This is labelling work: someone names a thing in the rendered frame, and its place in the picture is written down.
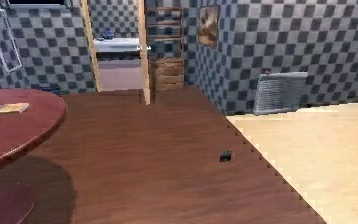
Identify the framed brown picture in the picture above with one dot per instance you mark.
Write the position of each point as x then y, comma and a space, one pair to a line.
208, 26

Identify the blue conical glass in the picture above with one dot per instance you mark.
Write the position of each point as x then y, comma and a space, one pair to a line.
107, 33

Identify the wooden door frame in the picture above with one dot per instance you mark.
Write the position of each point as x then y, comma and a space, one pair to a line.
143, 50

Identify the black television set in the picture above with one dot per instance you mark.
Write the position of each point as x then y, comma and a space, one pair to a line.
37, 2

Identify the wooden shelf with drawers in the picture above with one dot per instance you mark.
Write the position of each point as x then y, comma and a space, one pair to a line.
167, 50

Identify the yellow book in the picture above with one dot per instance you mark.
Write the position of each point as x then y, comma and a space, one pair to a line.
9, 108

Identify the grey ribbed radiator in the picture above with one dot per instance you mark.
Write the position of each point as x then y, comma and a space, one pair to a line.
279, 93

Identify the white framed window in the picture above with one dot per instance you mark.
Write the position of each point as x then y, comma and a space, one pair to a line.
2, 40

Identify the round dark red table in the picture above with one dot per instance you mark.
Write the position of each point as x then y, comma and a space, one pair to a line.
17, 130

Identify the small black object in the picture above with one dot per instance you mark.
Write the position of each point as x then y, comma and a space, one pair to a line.
225, 156

